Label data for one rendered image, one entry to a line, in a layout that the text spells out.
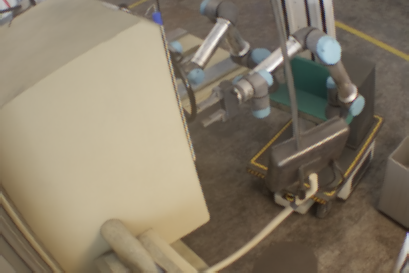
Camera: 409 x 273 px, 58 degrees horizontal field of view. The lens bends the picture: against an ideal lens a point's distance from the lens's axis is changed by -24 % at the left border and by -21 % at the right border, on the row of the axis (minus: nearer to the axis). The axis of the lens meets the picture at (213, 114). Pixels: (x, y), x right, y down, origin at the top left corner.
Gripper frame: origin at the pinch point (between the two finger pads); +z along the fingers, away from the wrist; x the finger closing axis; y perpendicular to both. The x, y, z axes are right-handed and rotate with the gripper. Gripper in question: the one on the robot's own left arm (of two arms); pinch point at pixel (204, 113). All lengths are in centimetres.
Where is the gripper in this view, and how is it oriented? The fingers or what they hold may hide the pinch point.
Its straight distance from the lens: 172.0
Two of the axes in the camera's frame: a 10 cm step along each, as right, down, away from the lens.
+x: 1.7, 7.8, 6.0
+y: 6.0, 4.0, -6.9
